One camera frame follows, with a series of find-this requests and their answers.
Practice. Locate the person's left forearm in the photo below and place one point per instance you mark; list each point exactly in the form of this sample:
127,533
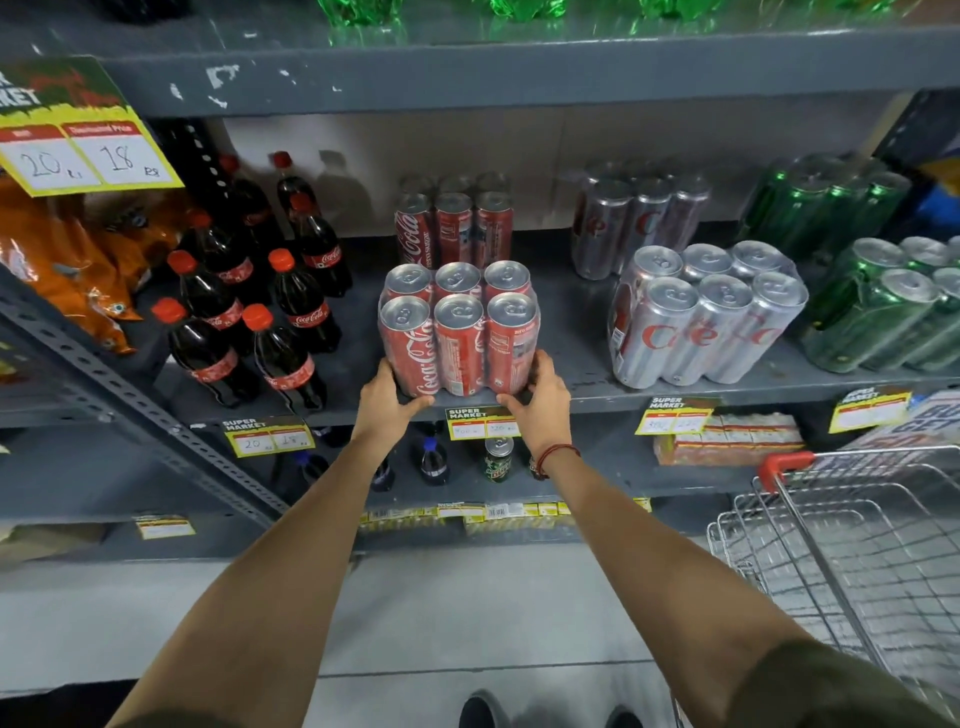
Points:
285,585

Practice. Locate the person's black shoe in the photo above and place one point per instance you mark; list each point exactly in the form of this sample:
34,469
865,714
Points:
484,712
622,718

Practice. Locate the yellow shelf price tag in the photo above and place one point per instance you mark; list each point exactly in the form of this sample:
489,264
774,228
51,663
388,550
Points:
870,412
165,529
484,427
270,441
671,421

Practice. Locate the row of small yellow labels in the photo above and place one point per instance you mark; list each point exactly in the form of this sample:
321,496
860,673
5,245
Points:
480,514

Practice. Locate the person's black right shoe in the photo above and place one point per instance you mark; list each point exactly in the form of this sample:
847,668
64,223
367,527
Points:
622,718

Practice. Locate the grey slotted metal rack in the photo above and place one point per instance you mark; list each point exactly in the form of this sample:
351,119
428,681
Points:
922,127

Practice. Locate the white promotion sign card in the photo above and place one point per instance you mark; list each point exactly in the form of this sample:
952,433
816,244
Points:
922,427

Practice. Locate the group of red cap cola bottles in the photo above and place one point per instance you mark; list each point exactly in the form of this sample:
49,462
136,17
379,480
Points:
214,360

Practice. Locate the pack of green cans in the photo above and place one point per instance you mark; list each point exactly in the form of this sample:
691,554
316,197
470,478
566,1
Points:
795,202
862,322

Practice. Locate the person's right forearm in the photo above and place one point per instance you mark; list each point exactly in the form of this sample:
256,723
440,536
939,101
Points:
645,570

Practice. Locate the pile of orange snack bags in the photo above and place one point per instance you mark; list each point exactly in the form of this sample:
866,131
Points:
52,255

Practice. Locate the small dark bottle blue cap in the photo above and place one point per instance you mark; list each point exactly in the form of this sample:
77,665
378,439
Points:
311,469
433,469
384,476

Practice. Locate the row of green plastic bottles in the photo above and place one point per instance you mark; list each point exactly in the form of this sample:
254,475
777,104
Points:
360,9

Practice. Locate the person's left hand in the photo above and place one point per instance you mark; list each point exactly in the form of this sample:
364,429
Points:
386,416

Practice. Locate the person's black left shoe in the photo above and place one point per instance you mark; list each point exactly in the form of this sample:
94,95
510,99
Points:
484,712

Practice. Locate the large yellow green price sign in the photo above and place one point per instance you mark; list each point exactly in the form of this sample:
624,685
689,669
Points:
75,150

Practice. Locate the pack of small juice cartons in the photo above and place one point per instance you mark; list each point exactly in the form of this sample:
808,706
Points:
720,442

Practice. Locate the person's olive shirt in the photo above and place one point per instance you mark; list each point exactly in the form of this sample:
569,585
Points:
825,690

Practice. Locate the tan paper package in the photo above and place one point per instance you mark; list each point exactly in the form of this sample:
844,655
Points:
45,544

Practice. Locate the person's right hand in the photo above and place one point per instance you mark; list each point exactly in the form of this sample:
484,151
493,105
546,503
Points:
547,412

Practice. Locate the grey metal shelf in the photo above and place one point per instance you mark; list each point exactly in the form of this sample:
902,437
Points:
570,315

